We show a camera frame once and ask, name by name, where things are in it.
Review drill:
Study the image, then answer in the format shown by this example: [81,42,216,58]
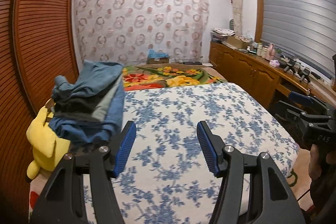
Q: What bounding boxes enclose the folded dark olive garment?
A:
[54,97,107,122]

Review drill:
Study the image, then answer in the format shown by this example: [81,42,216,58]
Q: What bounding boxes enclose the cardboard box on cabinet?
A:
[227,35,251,50]

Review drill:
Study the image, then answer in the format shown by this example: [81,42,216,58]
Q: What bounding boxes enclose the folded grey garment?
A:
[91,79,121,121]

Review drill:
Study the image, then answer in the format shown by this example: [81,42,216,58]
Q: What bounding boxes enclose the pink bottle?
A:
[265,43,275,61]

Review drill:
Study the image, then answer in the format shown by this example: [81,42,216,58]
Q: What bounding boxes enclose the yellow plush toy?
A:
[26,99,70,180]

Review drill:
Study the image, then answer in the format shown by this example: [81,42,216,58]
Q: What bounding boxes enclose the teal blue pants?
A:
[51,60,123,102]

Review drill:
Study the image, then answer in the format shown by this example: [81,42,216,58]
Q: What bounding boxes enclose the stack of papers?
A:
[211,28,236,43]

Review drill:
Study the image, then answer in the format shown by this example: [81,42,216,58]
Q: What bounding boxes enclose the box with blue cloth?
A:
[146,49,170,64]

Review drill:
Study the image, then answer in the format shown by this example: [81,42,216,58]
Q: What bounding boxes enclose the grey window blind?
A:
[261,0,335,78]

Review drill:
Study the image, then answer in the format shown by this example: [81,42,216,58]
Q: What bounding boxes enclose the colourful flower blanket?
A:
[122,64,227,91]

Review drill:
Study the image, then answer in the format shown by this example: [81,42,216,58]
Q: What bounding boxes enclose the circle patterned curtain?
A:
[73,0,209,64]

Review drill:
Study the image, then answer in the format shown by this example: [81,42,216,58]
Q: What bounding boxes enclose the blue floral white bedspread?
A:
[28,82,300,224]

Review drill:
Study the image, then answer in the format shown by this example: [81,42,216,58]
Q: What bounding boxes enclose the wooden sideboard cabinet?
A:
[209,42,335,110]

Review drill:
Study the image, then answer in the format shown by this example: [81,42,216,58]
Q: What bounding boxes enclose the person's right hand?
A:
[309,144,325,180]

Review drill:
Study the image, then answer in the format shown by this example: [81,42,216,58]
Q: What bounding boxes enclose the folded blue denim jeans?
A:
[49,84,125,146]

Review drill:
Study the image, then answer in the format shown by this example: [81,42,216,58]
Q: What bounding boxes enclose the wooden louvered wardrobe door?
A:
[1,0,79,223]

